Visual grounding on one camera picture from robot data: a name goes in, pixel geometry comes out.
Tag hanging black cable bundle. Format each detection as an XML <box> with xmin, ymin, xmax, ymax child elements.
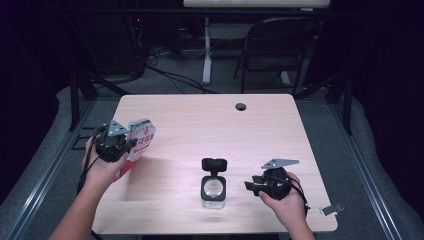
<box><xmin>126</xmin><ymin>16</ymin><xmax>148</xmax><ymax>78</ymax></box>

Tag black frame post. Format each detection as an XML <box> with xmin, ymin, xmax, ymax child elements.
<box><xmin>68</xmin><ymin>71</ymin><xmax>82</xmax><ymax>132</ymax></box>
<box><xmin>342</xmin><ymin>74</ymin><xmax>354</xmax><ymax>136</ymax></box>

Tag person's right hand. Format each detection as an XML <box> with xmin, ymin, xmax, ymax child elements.
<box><xmin>259</xmin><ymin>171</ymin><xmax>309</xmax><ymax>231</ymax></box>

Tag black floor cables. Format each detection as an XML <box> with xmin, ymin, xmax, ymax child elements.
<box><xmin>146</xmin><ymin>63</ymin><xmax>218</xmax><ymax>95</ymax></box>

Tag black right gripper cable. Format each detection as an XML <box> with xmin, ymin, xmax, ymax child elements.
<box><xmin>276</xmin><ymin>176</ymin><xmax>311</xmax><ymax>216</ymax></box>

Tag red and clear plastic bag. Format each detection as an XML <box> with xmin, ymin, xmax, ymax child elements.
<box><xmin>114</xmin><ymin>118</ymin><xmax>157</xmax><ymax>183</ymax></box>

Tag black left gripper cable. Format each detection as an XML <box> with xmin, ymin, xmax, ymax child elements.
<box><xmin>76</xmin><ymin>125</ymin><xmax>108</xmax><ymax>195</ymax></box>

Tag aluminium floor rail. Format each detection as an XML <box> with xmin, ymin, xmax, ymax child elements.
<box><xmin>328</xmin><ymin>99</ymin><xmax>403</xmax><ymax>240</ymax></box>
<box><xmin>4</xmin><ymin>99</ymin><xmax>96</xmax><ymax>240</ymax></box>

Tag person's left hand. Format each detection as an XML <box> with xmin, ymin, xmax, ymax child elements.
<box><xmin>81</xmin><ymin>136</ymin><xmax>129</xmax><ymax>194</ymax></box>

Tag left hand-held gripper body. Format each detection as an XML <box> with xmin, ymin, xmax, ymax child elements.
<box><xmin>95</xmin><ymin>119</ymin><xmax>130</xmax><ymax>164</ymax></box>

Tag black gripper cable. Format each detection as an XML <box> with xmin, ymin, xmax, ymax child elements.
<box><xmin>76</xmin><ymin>125</ymin><xmax>108</xmax><ymax>195</ymax></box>
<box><xmin>276</xmin><ymin>176</ymin><xmax>311</xmax><ymax>216</ymax></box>

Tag grey metal table bracket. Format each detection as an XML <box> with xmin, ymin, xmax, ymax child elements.
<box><xmin>319</xmin><ymin>203</ymin><xmax>344</xmax><ymax>216</ymax></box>

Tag clear jar with black lid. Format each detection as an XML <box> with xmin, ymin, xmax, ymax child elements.
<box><xmin>199</xmin><ymin>157</ymin><xmax>229</xmax><ymax>210</ymax></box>

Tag white desk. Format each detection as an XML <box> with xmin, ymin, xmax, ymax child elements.
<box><xmin>182</xmin><ymin>0</ymin><xmax>331</xmax><ymax>87</ymax></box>

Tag black folding chair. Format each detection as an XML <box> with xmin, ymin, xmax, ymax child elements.
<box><xmin>233</xmin><ymin>16</ymin><xmax>323</xmax><ymax>96</ymax></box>

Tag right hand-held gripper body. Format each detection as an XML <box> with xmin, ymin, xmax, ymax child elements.
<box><xmin>260</xmin><ymin>158</ymin><xmax>300</xmax><ymax>201</ymax></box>

